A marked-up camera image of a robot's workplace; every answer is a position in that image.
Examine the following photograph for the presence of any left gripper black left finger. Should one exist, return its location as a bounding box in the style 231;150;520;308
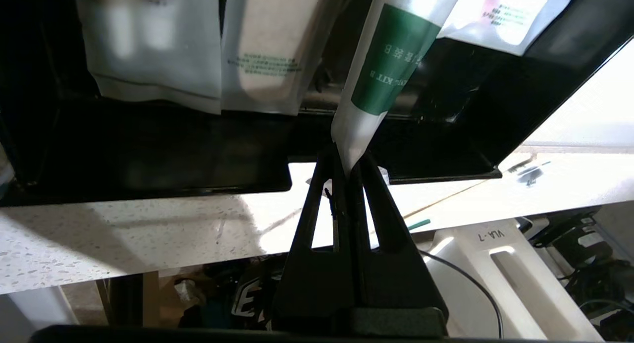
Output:
271;144;355;334

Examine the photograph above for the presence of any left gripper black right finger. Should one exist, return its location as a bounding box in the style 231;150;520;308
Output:
349;151;450;336

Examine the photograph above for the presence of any black amenity box drawer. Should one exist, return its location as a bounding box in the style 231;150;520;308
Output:
0;0;634;208

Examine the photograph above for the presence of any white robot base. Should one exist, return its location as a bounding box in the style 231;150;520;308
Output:
416;218;606;343

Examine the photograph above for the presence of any small white wrapped packet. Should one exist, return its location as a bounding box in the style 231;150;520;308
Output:
438;0;581;57

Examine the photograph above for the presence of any long white wrapped packet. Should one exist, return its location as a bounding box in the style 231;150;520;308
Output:
74;0;223;115

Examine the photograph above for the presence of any thin black cable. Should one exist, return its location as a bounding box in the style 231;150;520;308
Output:
420;250;505;340

